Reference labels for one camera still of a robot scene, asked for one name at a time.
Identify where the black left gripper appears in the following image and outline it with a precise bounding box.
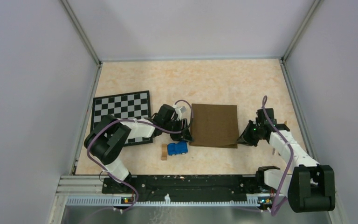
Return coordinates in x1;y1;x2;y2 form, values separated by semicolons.
163;118;193;142

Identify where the brown cloth napkin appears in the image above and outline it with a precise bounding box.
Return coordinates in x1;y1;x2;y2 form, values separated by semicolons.
190;104;239;148

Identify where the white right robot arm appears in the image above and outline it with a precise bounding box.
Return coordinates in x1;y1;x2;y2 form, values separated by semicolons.
237;108;336;213

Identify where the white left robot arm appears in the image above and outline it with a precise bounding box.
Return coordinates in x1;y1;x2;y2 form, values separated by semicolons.
83;104;194;193

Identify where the blue toy car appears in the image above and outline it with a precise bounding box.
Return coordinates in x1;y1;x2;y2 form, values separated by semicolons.
167;141;188;156

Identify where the small wooden block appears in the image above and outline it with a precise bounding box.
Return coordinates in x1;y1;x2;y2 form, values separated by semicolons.
161;144;168;161

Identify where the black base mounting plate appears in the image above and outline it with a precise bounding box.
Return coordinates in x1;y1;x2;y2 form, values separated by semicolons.
102;175;274;203

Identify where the black white checkerboard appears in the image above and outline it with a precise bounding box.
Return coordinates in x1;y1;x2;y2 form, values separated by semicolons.
90;91;152;131

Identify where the aluminium frame rail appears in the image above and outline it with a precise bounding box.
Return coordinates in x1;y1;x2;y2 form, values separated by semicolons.
55;0;323;199

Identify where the white cable duct strip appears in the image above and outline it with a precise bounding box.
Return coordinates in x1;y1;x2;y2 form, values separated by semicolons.
66;196;260;207

